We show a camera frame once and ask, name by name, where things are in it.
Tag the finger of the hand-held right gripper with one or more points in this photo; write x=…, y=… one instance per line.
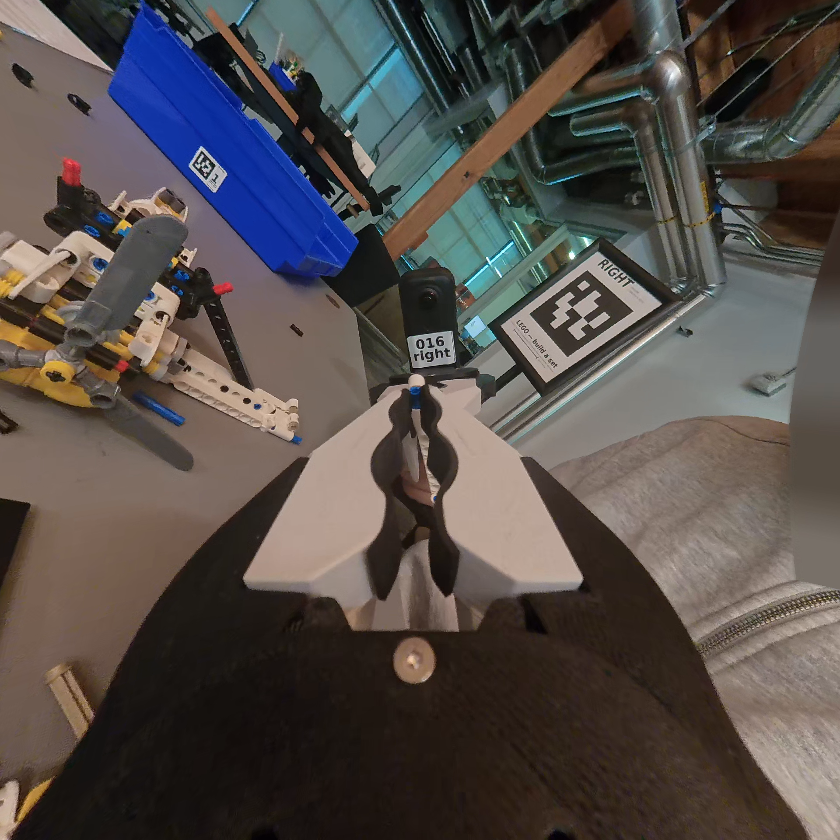
x=463, y=401

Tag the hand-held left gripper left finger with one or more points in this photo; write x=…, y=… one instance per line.
x=315, y=525

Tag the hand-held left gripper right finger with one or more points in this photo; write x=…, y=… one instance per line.
x=512, y=525

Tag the white lego beam with blue pins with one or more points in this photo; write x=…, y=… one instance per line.
x=415, y=394

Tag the blue lego axle pin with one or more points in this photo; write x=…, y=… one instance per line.
x=159, y=408

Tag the yellow white black lego model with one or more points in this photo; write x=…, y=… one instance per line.
x=151, y=308

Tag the yellow and white lego piece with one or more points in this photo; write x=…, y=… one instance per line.
x=23, y=797

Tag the grey hooded sweatshirt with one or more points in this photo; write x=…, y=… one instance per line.
x=689, y=558

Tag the black office chair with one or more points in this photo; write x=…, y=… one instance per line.
x=328, y=131

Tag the wooden ceiling beam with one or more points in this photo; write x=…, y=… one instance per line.
x=518, y=124

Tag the wooden desk with black legs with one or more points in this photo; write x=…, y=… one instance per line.
x=289, y=111

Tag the blue plastic bin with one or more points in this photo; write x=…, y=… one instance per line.
x=216, y=131

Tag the silver ventilation ducts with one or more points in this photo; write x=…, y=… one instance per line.
x=676, y=164

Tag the white power adapter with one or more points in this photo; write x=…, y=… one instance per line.
x=768, y=382

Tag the black flat mat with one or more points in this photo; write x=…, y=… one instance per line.
x=12, y=544

